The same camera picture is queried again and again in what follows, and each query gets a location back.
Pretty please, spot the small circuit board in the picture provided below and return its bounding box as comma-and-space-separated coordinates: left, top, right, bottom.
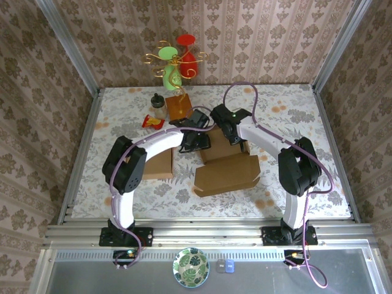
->
283, 249, 308, 271
112, 249, 143, 271

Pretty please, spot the brown cardboard box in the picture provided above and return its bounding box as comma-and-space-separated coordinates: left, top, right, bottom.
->
194, 125, 262, 198
142, 148, 175, 181

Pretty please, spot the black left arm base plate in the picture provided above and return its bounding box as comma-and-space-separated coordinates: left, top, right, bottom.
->
98, 227, 154, 247

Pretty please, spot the gold wire stand wooden base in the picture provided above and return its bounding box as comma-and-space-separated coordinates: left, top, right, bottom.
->
143, 40, 209, 123

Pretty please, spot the green plastic wine glass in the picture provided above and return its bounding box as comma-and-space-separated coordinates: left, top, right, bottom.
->
157, 46, 183, 91

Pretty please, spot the leaf pattern bowl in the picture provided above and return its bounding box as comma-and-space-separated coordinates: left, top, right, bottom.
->
172, 247, 211, 288

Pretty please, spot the glass jar black lid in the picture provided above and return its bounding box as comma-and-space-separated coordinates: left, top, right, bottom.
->
149, 92, 168, 119

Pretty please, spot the red plastic wine glass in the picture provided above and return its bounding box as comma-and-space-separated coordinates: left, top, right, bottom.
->
176, 34, 199, 81

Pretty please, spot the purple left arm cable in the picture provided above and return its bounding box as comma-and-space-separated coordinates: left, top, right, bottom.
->
108, 106, 217, 270

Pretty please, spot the floral table cover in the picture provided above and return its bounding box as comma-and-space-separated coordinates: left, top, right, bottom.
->
72, 84, 352, 220

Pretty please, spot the aluminium frame post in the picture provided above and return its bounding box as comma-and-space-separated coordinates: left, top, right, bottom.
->
34, 0, 101, 97
312, 0, 373, 92

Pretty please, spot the red snack packet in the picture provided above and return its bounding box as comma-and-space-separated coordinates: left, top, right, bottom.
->
141, 114, 166, 131

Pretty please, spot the grey metal shelf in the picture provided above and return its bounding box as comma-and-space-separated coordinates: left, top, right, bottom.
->
29, 247, 388, 294

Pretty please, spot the aluminium table side rail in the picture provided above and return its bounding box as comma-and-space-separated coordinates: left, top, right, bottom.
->
312, 87, 361, 224
56, 88, 104, 226

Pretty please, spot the wide aluminium mounting rail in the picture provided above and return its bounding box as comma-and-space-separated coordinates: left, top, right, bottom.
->
42, 219, 376, 249

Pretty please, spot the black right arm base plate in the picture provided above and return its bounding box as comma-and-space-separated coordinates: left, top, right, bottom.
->
262, 225, 319, 246

